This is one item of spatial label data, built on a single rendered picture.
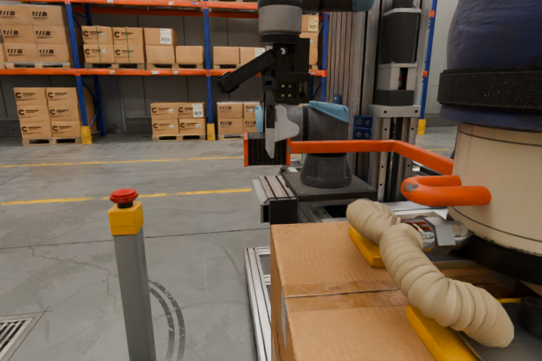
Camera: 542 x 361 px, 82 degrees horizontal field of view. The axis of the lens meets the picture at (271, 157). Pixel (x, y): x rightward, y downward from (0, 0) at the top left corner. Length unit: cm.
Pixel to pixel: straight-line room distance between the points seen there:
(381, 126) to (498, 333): 77
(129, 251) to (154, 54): 679
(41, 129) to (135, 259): 754
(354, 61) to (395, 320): 83
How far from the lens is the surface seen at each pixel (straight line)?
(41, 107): 834
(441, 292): 32
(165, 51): 755
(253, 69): 56
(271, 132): 54
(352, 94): 107
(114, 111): 911
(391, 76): 103
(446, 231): 42
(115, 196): 90
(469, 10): 42
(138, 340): 112
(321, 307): 40
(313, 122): 85
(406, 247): 35
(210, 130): 739
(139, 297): 103
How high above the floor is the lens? 132
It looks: 14 degrees down
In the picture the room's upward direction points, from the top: straight up
